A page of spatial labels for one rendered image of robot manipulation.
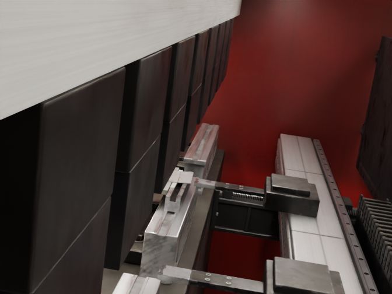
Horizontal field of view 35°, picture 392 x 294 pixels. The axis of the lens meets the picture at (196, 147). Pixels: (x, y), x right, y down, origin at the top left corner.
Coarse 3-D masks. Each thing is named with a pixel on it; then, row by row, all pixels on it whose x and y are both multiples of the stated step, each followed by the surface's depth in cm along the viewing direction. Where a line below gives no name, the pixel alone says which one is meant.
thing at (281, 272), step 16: (160, 272) 88; (176, 272) 89; (192, 272) 89; (208, 272) 90; (272, 272) 89; (288, 272) 87; (304, 272) 87; (320, 272) 88; (336, 272) 92; (224, 288) 87; (240, 288) 87; (256, 288) 87; (272, 288) 84; (288, 288) 83; (304, 288) 83; (320, 288) 83; (336, 288) 87
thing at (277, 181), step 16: (272, 176) 134; (288, 176) 136; (240, 192) 132; (256, 192) 131; (272, 192) 127; (288, 192) 127; (304, 192) 127; (272, 208) 127; (288, 208) 127; (304, 208) 127
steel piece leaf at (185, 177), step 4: (184, 172) 139; (188, 172) 140; (192, 172) 140; (180, 176) 136; (184, 176) 136; (188, 176) 136; (192, 176) 137; (180, 180) 133; (184, 180) 133; (188, 180) 133
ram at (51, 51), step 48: (0, 0) 19; (48, 0) 23; (96, 0) 30; (144, 0) 41; (192, 0) 69; (240, 0) 198; (0, 48) 20; (48, 48) 24; (96, 48) 31; (144, 48) 44; (0, 96) 20; (48, 96) 25
